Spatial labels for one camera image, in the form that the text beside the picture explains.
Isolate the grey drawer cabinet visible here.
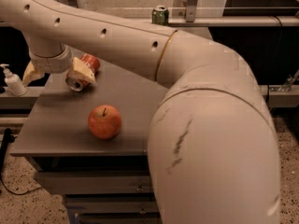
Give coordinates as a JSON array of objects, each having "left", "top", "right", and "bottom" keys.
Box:
[{"left": 8, "top": 27, "right": 219, "bottom": 224}]

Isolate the metal drawer knob upper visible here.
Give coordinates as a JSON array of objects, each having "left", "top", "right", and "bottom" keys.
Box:
[{"left": 135, "top": 184, "right": 145, "bottom": 193}]

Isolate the red apple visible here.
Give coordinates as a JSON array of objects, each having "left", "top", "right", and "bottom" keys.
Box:
[{"left": 88, "top": 105, "right": 121, "bottom": 139}]

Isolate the black cable on floor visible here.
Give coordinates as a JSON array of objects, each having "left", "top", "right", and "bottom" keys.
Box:
[{"left": 0, "top": 128, "right": 43, "bottom": 197}]

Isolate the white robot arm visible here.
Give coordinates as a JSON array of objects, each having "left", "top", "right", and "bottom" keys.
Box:
[{"left": 0, "top": 0, "right": 280, "bottom": 224}]

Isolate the white pump bottle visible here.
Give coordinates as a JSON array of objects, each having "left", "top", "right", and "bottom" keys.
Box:
[{"left": 0, "top": 63, "right": 27, "bottom": 96}]

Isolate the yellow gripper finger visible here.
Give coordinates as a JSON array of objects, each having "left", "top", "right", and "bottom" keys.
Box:
[
  {"left": 22, "top": 62, "right": 45, "bottom": 87},
  {"left": 70, "top": 56, "right": 97, "bottom": 86}
]

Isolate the metal drawer knob lower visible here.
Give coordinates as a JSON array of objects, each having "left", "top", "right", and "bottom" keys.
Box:
[{"left": 138, "top": 206, "right": 147, "bottom": 215}]

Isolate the green soda can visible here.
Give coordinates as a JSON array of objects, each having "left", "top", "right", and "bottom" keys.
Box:
[{"left": 151, "top": 5, "right": 169, "bottom": 25}]

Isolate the red coke can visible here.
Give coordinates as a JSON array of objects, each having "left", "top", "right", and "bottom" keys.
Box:
[{"left": 65, "top": 53, "right": 100, "bottom": 91}]

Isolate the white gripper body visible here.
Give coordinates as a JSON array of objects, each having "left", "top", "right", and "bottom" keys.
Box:
[{"left": 29, "top": 46, "right": 73, "bottom": 74}]

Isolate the metal drawer knob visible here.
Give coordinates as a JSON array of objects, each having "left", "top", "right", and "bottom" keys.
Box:
[
  {"left": 138, "top": 206, "right": 147, "bottom": 215},
  {"left": 135, "top": 184, "right": 145, "bottom": 193}
]

